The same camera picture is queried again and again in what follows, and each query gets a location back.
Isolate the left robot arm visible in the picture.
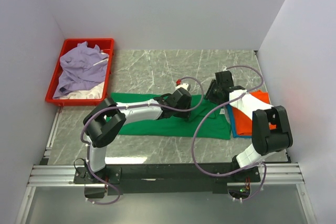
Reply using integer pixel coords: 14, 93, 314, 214
80, 88, 192, 183

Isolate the black base beam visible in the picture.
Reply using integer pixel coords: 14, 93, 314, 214
73, 163, 263, 199

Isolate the lavender t-shirt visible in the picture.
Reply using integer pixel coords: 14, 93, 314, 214
53, 40, 110, 99

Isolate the folded blue t-shirt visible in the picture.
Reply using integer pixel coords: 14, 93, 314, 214
226, 105, 252, 138

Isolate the green t-shirt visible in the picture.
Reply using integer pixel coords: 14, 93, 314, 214
119, 100, 231, 140

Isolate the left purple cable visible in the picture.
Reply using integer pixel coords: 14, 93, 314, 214
80, 76, 204, 206

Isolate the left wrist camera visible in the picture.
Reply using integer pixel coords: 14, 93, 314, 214
175, 79, 191, 91

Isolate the folded orange t-shirt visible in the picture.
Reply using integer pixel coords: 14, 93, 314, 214
226, 90, 270, 138

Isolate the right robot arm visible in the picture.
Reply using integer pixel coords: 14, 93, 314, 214
205, 70, 293, 182

